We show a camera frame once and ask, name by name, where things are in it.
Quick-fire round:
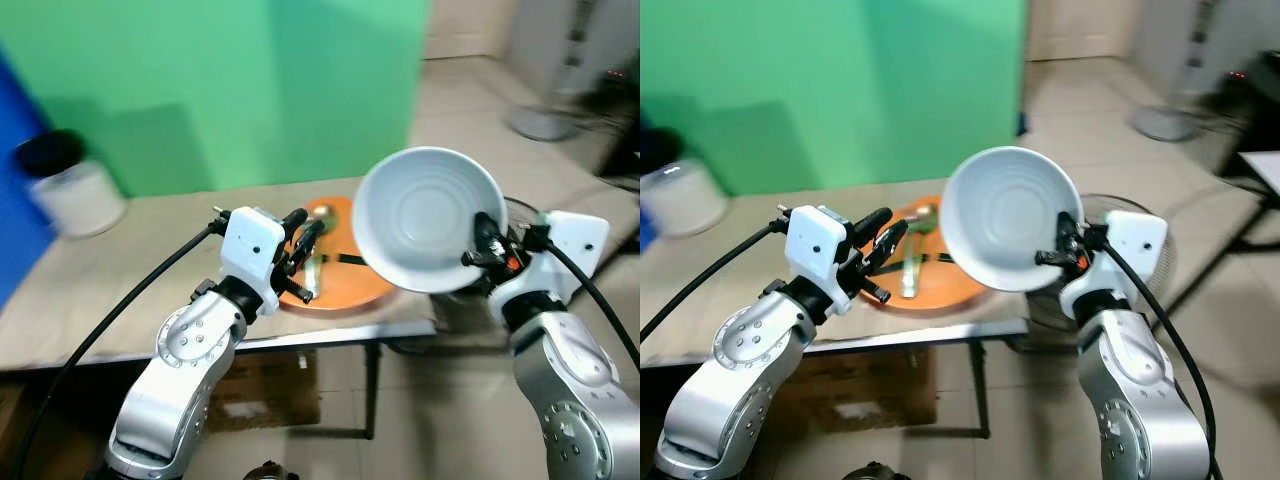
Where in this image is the white ceramic bowl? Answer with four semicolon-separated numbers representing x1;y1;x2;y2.
351;146;509;295
939;146;1087;294

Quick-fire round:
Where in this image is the green gold spoon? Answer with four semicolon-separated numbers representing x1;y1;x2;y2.
300;204;338;300
898;204;941;300

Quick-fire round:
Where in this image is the orange round plate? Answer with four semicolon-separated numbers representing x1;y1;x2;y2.
279;195;401;312
858;195;991;312

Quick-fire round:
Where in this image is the brown cardboard box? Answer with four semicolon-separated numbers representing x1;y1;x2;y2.
204;348;323;434
772;345;941;434

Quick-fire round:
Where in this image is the green backdrop screen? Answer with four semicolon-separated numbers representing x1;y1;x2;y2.
640;0;1031;198
0;0;432;198

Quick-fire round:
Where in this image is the black bulky object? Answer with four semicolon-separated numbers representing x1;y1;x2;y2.
1195;72;1280;183
592;68;641;193

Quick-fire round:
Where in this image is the grey tower appliance round base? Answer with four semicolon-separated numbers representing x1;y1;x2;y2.
503;0;641;143
1130;0;1280;143

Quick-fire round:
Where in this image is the white table with black legs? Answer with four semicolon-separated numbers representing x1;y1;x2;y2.
1160;149;1280;306

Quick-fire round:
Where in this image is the dark robot foot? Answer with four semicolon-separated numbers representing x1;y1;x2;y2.
843;461;913;480
243;459;303;480

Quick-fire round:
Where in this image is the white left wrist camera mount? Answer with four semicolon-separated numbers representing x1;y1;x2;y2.
217;206;287;313
784;204;852;301

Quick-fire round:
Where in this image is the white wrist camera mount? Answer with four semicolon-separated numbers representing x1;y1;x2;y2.
488;210;611;307
784;204;852;301
217;206;287;313
1060;210;1170;321

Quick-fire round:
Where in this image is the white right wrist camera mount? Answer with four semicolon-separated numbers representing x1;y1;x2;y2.
1060;210;1170;321
488;210;611;307

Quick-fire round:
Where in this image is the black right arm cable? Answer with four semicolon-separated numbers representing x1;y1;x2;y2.
520;226;641;369
1085;226;1223;480

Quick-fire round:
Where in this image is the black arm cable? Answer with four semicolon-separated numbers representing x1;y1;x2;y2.
8;208;233;480
640;206;796;346
1085;226;1223;480
520;226;641;369

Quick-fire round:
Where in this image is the black metal table frame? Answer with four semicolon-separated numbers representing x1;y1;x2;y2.
285;340;437;442
900;335;1031;441

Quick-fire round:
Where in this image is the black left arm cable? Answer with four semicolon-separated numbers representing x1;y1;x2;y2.
640;206;796;346
8;208;233;480

